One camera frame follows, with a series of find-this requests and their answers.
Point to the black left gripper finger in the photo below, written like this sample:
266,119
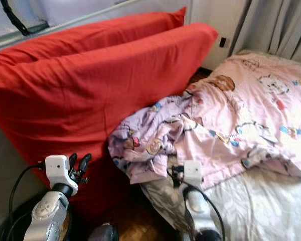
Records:
85,162
72,160

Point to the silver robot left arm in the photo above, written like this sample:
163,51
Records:
45,216

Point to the lilac cartoon blanket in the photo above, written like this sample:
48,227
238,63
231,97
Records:
145,133

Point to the silver robot left leg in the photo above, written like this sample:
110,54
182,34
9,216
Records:
103,233

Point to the big red folded cushion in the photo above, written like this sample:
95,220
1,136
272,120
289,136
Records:
85,85

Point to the bed with grey floral sheet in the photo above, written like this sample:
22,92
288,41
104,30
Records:
261,211

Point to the pink cartoon quilt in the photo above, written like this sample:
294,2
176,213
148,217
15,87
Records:
251,110

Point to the grey curtain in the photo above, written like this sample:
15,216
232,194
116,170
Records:
271,25

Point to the black wall socket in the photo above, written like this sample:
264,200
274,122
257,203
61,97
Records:
222,42

